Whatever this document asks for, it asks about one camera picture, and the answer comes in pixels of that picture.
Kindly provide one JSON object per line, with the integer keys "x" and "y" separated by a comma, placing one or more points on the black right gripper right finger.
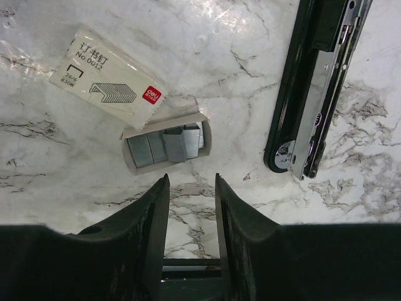
{"x": 264, "y": 260}

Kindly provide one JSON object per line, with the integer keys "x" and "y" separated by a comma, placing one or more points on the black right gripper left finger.
{"x": 118, "y": 258}

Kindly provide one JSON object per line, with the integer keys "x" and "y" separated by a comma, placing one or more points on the staple tray with staples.
{"x": 144, "y": 151}

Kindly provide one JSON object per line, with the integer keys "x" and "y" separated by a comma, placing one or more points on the grey staple strip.
{"x": 175, "y": 145}

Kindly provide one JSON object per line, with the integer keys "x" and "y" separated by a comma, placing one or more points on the white staple box sleeve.
{"x": 103, "y": 75}

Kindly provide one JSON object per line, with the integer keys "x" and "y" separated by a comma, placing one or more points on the black stapler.
{"x": 324, "y": 37}

